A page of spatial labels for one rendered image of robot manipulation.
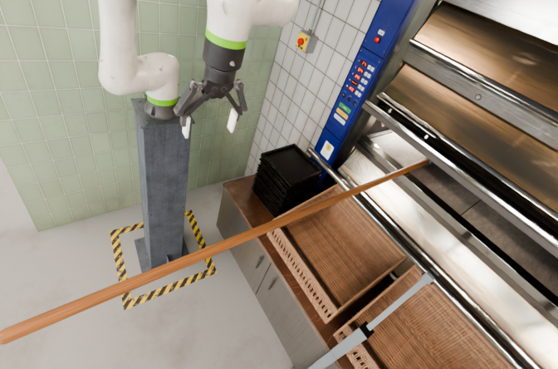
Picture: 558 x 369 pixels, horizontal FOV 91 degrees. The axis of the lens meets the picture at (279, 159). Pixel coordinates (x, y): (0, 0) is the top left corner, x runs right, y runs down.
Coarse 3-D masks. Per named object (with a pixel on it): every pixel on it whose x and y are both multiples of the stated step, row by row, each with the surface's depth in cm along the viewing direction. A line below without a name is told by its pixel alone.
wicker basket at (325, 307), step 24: (336, 192) 172; (312, 216) 181; (336, 216) 172; (288, 240) 145; (312, 240) 167; (336, 240) 172; (360, 240) 161; (384, 240) 151; (288, 264) 150; (312, 264) 154; (336, 264) 159; (360, 264) 161; (312, 288) 144; (336, 288) 148; (336, 312) 125
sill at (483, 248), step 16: (368, 144) 152; (384, 160) 145; (400, 176) 140; (416, 192) 135; (432, 192) 134; (432, 208) 130; (448, 208) 128; (464, 224) 122; (480, 240) 117; (496, 256) 113; (512, 272) 110; (528, 288) 107; (544, 288) 106; (544, 304) 104
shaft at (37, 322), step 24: (408, 168) 139; (360, 192) 118; (288, 216) 96; (240, 240) 85; (168, 264) 73; (120, 288) 66; (48, 312) 59; (72, 312) 61; (0, 336) 55; (24, 336) 57
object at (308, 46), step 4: (300, 32) 165; (304, 32) 163; (300, 36) 166; (304, 36) 163; (308, 36) 161; (312, 36) 162; (304, 40) 164; (308, 40) 161; (312, 40) 162; (316, 40) 164; (296, 44) 169; (304, 44) 164; (308, 44) 163; (312, 44) 165; (300, 48) 168; (304, 48) 165; (308, 48) 165; (312, 48) 167; (304, 52) 166; (308, 52) 167; (312, 52) 169
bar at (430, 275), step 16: (320, 160) 131; (336, 176) 125; (368, 208) 114; (384, 224) 110; (400, 240) 106; (416, 256) 102; (432, 272) 98; (416, 288) 99; (448, 288) 95; (400, 304) 99; (464, 304) 92; (480, 320) 89; (352, 336) 103; (368, 336) 98; (496, 336) 86; (336, 352) 113; (512, 352) 84; (320, 368) 126; (528, 368) 81
